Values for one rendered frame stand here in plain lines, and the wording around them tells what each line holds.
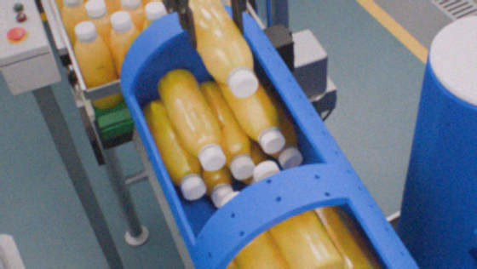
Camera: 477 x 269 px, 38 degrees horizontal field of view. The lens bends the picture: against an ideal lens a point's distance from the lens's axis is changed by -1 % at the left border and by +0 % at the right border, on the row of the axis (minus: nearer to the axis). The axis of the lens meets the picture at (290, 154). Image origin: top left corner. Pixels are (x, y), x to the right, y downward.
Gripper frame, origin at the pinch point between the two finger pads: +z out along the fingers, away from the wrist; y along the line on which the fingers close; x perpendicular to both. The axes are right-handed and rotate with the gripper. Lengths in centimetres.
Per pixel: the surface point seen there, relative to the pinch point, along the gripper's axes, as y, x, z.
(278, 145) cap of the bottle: 5.4, -10.0, 20.7
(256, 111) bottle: 4.1, -4.4, 17.2
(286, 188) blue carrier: -0.7, -28.0, 7.5
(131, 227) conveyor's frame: -21, 58, 122
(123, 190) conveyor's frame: -20, 58, 102
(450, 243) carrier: 47, -13, 74
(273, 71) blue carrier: 7.8, -3.7, 10.2
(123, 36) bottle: -10.3, 32.1, 23.8
